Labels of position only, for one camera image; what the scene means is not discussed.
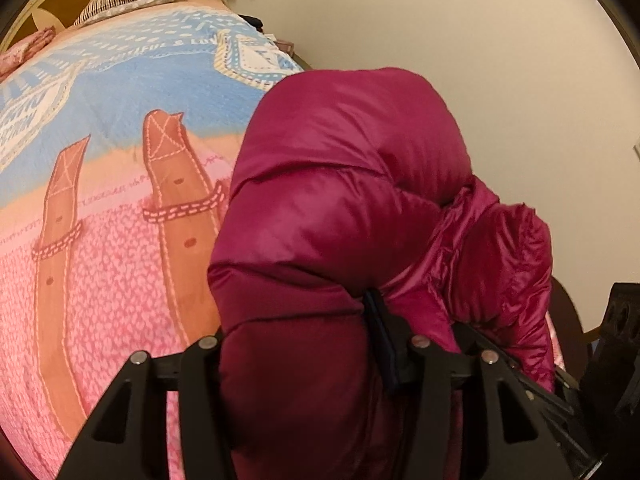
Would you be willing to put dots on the pink floral cloth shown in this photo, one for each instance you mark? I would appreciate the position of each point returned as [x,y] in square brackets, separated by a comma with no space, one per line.
[22,50]

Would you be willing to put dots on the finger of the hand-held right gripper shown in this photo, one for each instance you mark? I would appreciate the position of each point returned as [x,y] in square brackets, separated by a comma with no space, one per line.
[545,390]

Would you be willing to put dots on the dark wooden furniture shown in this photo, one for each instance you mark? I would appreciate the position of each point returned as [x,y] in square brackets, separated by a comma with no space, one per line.
[567,320]

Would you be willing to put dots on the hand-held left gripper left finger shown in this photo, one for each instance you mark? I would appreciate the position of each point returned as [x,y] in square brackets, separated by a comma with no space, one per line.
[200,375]

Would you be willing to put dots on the blue and pink printed blanket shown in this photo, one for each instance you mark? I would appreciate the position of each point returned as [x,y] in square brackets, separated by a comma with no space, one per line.
[115,220]

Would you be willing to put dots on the cream headboard with star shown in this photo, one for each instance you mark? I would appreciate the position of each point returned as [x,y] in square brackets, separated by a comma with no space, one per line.
[45,5]

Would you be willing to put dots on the dark cloth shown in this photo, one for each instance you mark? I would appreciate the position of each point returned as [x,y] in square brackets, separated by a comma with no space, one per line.
[282,45]

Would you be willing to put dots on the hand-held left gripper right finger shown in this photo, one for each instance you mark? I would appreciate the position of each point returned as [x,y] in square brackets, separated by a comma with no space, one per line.
[382,340]

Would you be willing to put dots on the magenta puffer jacket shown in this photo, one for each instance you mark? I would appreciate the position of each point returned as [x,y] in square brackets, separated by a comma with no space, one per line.
[325,210]

